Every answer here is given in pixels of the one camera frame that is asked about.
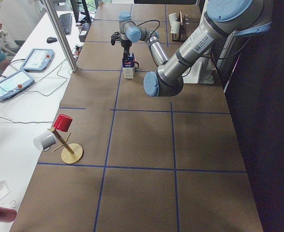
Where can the blue white milk carton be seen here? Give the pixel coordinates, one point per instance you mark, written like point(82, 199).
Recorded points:
point(128, 67)

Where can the white HOME mug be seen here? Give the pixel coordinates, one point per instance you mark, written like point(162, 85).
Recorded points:
point(175, 27)

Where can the red cup on stand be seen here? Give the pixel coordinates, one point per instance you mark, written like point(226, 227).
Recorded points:
point(63, 122)

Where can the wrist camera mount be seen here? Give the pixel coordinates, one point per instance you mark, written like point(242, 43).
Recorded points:
point(115, 37)

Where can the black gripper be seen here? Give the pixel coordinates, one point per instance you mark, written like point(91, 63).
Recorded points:
point(125, 45)

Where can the teach pendant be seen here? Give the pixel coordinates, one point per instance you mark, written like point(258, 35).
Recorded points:
point(37, 60)
point(14, 84)

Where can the black keyboard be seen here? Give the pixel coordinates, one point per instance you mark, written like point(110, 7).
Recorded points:
point(66, 22)

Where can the red bottle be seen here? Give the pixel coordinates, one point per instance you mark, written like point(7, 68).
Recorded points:
point(7, 215)

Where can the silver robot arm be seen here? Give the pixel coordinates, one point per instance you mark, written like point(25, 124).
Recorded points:
point(222, 18)

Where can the wooden mug tree stand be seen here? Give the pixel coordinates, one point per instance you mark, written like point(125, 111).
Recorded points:
point(71, 153)

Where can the black wire mug rack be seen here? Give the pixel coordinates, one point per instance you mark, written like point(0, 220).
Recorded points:
point(181, 37)

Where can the white ribbed mug left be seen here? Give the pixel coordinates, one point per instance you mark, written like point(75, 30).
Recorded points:
point(174, 17)

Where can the aluminium frame post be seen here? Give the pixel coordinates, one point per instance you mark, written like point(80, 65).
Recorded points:
point(60, 34)

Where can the white smiley face mug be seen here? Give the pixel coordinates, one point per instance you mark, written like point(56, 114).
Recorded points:
point(136, 65)

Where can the teach pendant near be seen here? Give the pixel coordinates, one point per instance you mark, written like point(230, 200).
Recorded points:
point(14, 84)

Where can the black computer mouse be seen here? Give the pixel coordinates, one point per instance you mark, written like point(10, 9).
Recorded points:
point(51, 40)

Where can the teach pendant far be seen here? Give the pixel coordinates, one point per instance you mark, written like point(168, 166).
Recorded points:
point(37, 60)

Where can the white mug on stand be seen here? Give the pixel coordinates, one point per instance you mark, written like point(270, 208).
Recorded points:
point(44, 141)

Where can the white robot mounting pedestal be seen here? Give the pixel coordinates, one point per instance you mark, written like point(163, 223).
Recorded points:
point(199, 73)

